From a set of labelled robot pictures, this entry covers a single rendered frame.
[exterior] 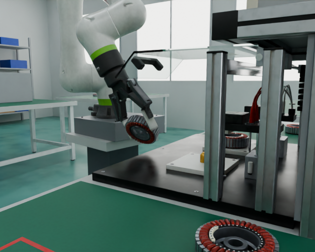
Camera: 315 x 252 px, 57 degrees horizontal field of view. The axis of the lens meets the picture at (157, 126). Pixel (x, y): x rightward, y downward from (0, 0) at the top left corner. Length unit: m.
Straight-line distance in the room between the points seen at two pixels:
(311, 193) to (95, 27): 0.73
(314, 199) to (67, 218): 0.42
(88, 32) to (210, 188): 0.60
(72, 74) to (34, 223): 0.86
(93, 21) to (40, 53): 7.70
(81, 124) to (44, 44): 7.40
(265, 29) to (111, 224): 0.41
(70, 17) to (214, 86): 0.89
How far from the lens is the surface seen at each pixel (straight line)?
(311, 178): 0.52
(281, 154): 0.96
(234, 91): 5.69
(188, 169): 0.74
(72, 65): 1.33
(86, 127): 1.38
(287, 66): 0.73
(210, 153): 0.57
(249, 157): 0.72
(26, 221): 0.60
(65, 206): 0.63
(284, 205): 0.61
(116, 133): 1.22
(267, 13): 0.52
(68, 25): 1.33
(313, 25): 0.50
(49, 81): 8.76
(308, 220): 0.55
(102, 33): 0.95
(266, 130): 0.53
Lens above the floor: 1.00
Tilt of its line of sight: 9 degrees down
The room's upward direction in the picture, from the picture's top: straight up
